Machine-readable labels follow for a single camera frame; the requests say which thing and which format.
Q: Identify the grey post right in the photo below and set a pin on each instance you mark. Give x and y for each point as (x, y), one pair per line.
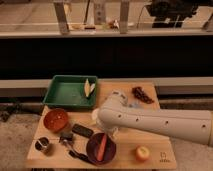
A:
(124, 13)

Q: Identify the black rectangular remote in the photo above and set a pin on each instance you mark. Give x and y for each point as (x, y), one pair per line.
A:
(83, 131)

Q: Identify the yellow red apple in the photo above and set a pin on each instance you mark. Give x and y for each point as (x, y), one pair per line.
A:
(142, 153)

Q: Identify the grey post left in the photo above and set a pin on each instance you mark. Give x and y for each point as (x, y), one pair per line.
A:
(61, 16)

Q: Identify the purple bowl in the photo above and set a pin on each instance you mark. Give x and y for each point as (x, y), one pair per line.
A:
(92, 149)

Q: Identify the small metal cup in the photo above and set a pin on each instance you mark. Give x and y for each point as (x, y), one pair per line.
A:
(42, 144)

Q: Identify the green plastic tray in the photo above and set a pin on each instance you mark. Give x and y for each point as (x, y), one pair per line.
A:
(67, 91)

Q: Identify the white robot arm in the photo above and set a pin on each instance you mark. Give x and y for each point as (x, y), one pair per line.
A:
(191, 125)

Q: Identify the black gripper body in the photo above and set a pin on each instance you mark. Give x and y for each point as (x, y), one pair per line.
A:
(66, 139)

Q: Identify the grey post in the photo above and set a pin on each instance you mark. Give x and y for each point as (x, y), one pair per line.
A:
(61, 16)
(124, 13)

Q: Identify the yellow banana piece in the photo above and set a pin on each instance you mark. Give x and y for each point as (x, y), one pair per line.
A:
(88, 88)

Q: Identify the black machine in background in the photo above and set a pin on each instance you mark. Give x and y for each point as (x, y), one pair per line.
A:
(172, 13)

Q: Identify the orange bowl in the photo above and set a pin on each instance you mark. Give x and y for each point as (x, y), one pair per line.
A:
(55, 120)

